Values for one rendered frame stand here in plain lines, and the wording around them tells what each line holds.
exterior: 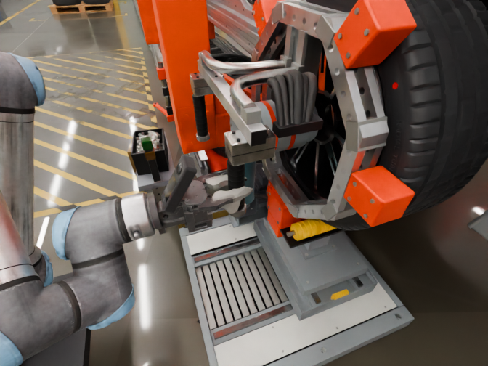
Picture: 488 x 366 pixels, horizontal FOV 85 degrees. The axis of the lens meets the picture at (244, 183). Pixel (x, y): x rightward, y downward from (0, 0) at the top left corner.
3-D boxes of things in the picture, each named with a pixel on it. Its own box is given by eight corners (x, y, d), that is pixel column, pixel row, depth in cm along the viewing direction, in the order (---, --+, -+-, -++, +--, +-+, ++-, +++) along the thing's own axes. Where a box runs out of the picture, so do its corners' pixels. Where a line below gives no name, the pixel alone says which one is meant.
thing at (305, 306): (371, 292, 117) (379, 281, 110) (298, 322, 107) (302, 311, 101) (311, 212, 152) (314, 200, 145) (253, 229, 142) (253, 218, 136)
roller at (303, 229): (364, 222, 94) (369, 211, 91) (290, 246, 87) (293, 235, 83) (354, 211, 99) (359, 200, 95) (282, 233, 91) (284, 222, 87)
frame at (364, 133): (340, 253, 74) (433, 34, 38) (320, 260, 72) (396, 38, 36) (263, 149, 112) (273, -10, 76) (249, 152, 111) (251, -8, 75)
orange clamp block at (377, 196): (370, 189, 59) (401, 218, 52) (340, 197, 57) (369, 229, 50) (381, 163, 54) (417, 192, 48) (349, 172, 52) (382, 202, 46)
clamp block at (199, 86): (225, 92, 77) (224, 74, 74) (194, 97, 75) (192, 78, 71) (220, 86, 81) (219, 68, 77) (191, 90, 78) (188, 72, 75)
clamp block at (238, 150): (275, 157, 53) (277, 134, 50) (232, 167, 51) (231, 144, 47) (265, 144, 57) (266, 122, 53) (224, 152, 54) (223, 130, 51)
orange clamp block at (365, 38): (379, 65, 49) (419, 25, 41) (343, 70, 47) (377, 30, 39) (365, 34, 51) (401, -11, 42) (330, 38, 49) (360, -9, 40)
